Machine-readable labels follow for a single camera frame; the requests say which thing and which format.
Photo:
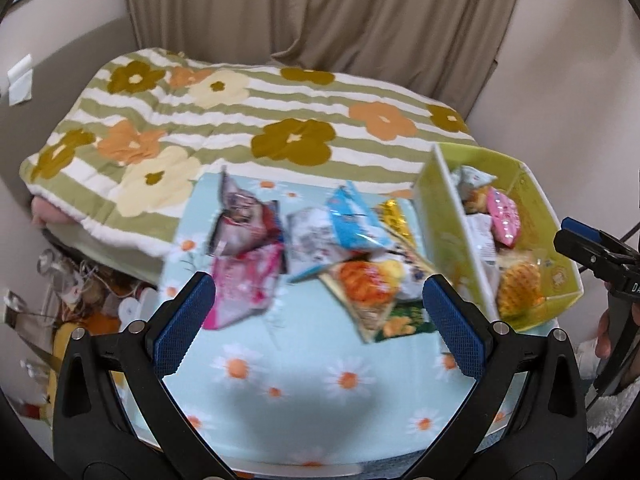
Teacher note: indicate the green snack packet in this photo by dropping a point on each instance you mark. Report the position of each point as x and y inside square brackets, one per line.
[405, 325]

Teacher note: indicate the pale blue white snack packet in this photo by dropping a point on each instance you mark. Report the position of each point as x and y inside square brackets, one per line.
[472, 177]

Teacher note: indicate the pink snack packet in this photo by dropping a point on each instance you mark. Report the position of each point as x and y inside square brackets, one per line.
[505, 215]
[240, 285]

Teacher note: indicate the floral striped blanket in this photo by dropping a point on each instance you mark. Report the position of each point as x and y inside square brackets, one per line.
[225, 120]

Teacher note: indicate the person's right hand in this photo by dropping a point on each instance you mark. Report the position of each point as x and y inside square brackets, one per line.
[604, 332]

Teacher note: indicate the white black print snack packet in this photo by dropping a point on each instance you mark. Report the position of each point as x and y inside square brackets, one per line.
[412, 270]

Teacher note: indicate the beige curtain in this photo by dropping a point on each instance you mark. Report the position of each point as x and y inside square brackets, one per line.
[350, 15]

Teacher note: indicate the white grey snack packet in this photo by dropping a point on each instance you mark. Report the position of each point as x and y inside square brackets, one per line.
[310, 240]

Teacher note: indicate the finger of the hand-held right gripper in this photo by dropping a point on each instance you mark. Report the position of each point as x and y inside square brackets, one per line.
[585, 255]
[582, 224]

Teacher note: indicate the shiny metal object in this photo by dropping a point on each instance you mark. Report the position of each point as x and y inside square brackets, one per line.
[15, 305]

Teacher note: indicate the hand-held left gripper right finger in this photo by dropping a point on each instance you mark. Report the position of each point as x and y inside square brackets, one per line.
[455, 330]

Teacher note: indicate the yellow snack packet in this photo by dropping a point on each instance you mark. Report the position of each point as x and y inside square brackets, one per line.
[395, 220]

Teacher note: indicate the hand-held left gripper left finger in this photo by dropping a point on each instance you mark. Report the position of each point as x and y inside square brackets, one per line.
[182, 330]

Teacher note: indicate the light blue snack packet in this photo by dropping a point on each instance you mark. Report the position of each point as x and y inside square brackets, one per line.
[355, 220]

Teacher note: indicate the grey cat print snack packet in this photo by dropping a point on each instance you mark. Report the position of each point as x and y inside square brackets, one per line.
[240, 215]

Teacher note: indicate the clear glassware clutter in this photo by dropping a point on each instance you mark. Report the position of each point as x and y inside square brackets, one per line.
[60, 275]

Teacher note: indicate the daisy print tablecloth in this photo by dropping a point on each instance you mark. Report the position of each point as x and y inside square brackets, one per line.
[300, 400]

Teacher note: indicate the cream orange snack packet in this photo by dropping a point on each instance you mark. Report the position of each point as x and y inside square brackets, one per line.
[520, 282]

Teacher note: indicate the orange brown snack packet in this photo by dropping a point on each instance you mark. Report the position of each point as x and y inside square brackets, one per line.
[480, 200]

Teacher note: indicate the white text snack packet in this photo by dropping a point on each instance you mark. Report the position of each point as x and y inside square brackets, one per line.
[482, 235]

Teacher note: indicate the white round containers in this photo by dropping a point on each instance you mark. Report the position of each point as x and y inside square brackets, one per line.
[130, 305]

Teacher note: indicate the white fluffy cloth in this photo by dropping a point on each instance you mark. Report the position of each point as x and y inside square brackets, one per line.
[617, 415]

